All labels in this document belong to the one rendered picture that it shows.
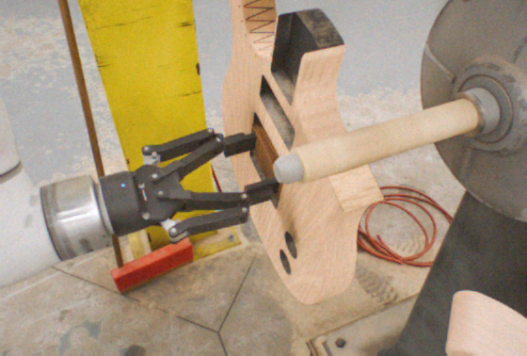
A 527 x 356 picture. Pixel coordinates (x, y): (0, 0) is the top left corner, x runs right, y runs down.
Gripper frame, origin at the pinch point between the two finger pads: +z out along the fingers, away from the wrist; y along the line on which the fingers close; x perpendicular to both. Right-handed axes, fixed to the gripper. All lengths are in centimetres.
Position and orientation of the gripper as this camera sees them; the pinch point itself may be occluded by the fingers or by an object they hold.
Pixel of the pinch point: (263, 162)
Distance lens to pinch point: 60.1
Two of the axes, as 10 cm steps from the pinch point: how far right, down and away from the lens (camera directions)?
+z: 9.2, -2.7, 2.9
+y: 3.8, 7.8, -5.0
